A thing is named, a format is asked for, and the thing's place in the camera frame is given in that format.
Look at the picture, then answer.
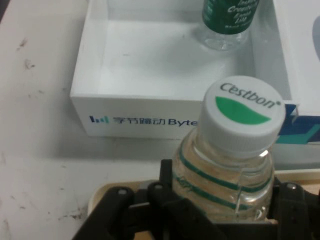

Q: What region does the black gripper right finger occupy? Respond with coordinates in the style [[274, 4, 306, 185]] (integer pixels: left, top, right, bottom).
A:
[[264, 176, 320, 240]]

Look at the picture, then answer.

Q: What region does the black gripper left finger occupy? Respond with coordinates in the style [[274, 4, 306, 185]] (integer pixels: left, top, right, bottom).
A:
[[84, 158, 214, 240]]

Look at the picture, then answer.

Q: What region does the bamboo tray cream rim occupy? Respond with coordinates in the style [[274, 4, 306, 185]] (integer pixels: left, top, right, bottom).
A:
[[87, 169, 320, 240]]

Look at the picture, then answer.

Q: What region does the white blue cardboard box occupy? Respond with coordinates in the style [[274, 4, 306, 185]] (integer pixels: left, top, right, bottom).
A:
[[69, 0, 320, 146]]

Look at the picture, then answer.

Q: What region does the water bottle green label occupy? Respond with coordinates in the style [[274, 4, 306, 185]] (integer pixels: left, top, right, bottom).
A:
[[193, 0, 261, 52], [172, 74, 287, 224]]

